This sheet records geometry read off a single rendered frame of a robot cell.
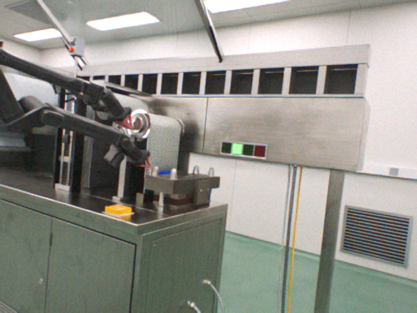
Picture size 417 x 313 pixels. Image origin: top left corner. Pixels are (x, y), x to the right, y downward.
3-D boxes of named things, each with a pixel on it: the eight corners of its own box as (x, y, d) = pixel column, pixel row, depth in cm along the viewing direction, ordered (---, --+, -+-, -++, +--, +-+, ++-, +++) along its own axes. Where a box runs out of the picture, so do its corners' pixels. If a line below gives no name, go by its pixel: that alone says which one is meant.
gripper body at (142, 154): (144, 165, 135) (134, 156, 130) (128, 162, 141) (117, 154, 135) (150, 152, 138) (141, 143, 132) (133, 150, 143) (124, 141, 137)
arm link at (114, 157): (127, 137, 122) (112, 128, 125) (108, 161, 119) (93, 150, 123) (139, 150, 133) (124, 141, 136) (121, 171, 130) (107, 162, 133)
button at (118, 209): (104, 212, 118) (105, 206, 117) (118, 210, 124) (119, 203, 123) (117, 216, 114) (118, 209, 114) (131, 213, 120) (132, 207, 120)
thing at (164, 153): (144, 177, 144) (147, 137, 143) (175, 175, 164) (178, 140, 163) (144, 177, 143) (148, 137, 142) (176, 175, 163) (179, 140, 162)
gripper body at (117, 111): (125, 120, 133) (115, 107, 128) (109, 120, 139) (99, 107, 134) (133, 110, 137) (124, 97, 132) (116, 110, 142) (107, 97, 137)
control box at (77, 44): (66, 54, 174) (67, 36, 173) (77, 57, 179) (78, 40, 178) (73, 53, 170) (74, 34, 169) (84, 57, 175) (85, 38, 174)
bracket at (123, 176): (111, 199, 144) (116, 132, 142) (122, 197, 149) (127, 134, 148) (119, 201, 141) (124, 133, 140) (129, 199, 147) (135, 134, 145)
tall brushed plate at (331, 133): (-16, 128, 286) (-15, 94, 284) (15, 130, 310) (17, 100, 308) (356, 172, 125) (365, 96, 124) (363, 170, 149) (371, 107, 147)
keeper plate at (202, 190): (193, 204, 144) (195, 180, 144) (204, 201, 153) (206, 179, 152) (197, 205, 143) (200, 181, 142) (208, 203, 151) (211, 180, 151)
